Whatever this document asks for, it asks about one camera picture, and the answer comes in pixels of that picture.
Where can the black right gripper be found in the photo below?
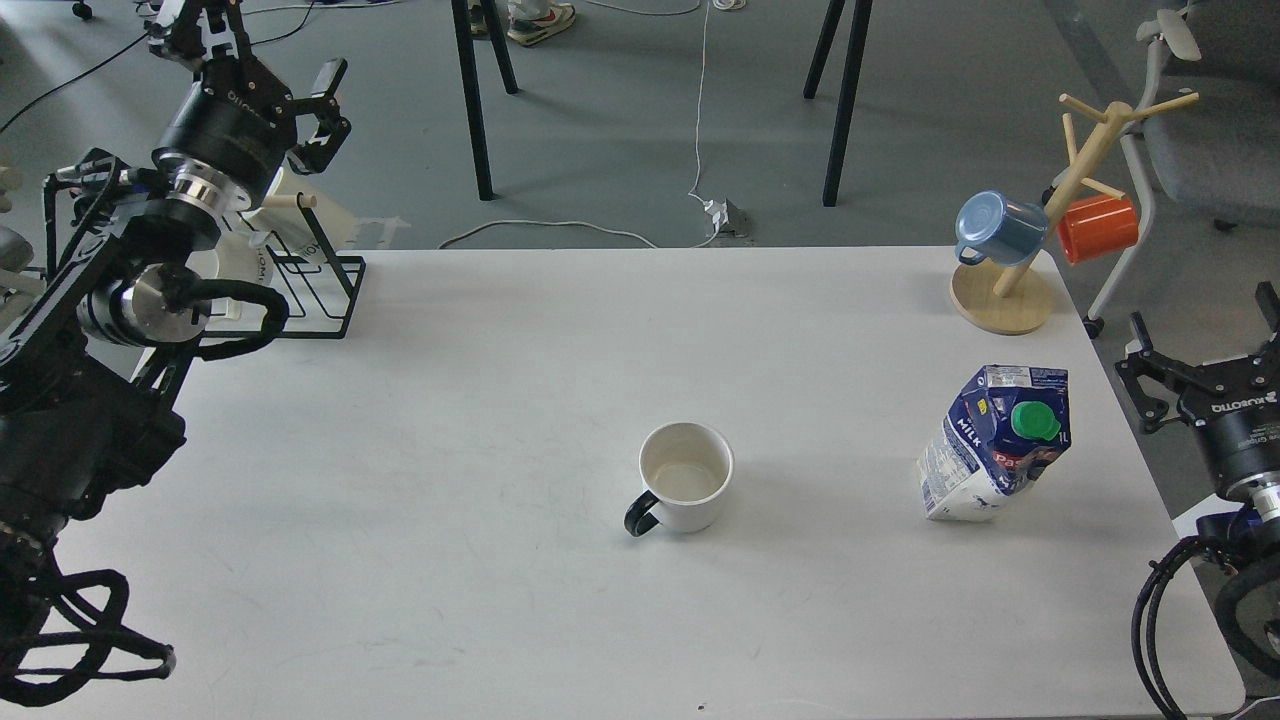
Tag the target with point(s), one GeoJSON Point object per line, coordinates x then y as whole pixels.
{"type": "Point", "coordinates": [1240, 430]}

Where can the orange mug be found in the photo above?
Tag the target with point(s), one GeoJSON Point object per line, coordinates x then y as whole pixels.
{"type": "Point", "coordinates": [1098, 226]}

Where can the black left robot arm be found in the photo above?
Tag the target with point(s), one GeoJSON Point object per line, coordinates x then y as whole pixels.
{"type": "Point", "coordinates": [91, 372]}

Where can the white mug hanging rear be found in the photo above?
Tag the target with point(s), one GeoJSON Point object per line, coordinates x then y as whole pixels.
{"type": "Point", "coordinates": [280, 214]}

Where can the blue mug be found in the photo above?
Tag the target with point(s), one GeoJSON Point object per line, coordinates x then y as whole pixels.
{"type": "Point", "coordinates": [990, 226]}

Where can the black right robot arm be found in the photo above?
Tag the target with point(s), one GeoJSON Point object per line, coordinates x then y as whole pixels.
{"type": "Point", "coordinates": [1242, 543]}

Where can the black table leg left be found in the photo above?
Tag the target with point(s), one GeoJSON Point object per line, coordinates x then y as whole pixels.
{"type": "Point", "coordinates": [470, 85]}

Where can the white sneaker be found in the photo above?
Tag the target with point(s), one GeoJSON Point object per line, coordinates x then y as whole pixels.
{"type": "Point", "coordinates": [532, 22]}

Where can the grey office chair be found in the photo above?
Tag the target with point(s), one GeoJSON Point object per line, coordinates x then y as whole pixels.
{"type": "Point", "coordinates": [1219, 156]}

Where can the black wire mug rack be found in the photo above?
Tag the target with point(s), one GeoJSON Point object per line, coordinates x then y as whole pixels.
{"type": "Point", "coordinates": [321, 298]}

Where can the blue white milk carton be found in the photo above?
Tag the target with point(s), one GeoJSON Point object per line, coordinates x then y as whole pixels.
{"type": "Point", "coordinates": [1003, 429]}

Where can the white power plug adapter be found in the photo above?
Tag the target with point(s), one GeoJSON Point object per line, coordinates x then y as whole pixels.
{"type": "Point", "coordinates": [725, 220]}

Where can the white mug black handle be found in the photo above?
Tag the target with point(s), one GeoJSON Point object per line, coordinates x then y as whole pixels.
{"type": "Point", "coordinates": [687, 469]}

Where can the black table leg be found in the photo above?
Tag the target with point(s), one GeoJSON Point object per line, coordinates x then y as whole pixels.
{"type": "Point", "coordinates": [470, 85]}
{"type": "Point", "coordinates": [849, 84]}

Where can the white mug lying front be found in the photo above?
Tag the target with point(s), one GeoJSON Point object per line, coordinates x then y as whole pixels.
{"type": "Point", "coordinates": [238, 256]}

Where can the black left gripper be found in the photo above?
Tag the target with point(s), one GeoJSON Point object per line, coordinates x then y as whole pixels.
{"type": "Point", "coordinates": [228, 120]}

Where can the black table leg right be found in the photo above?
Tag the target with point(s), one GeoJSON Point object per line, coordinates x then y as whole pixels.
{"type": "Point", "coordinates": [849, 84]}

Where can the wooden mug tree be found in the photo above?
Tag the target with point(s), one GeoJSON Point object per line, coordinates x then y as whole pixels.
{"type": "Point", "coordinates": [1014, 299]}

